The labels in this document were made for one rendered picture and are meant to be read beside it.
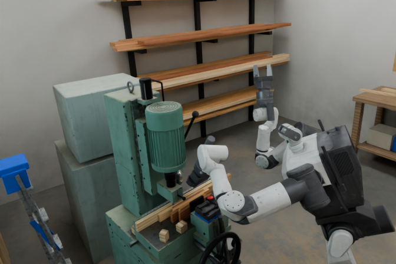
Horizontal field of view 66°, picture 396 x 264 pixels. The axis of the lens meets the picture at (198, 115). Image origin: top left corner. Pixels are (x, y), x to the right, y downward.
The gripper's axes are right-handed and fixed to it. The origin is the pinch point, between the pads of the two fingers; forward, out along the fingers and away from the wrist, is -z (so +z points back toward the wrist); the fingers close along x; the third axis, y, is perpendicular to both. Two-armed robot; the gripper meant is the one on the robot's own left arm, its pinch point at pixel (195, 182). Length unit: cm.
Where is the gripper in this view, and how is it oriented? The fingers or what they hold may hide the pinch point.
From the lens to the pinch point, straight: 147.8
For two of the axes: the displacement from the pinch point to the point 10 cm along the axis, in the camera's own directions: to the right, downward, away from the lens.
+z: 3.1, -7.0, -6.5
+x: 7.2, -2.7, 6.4
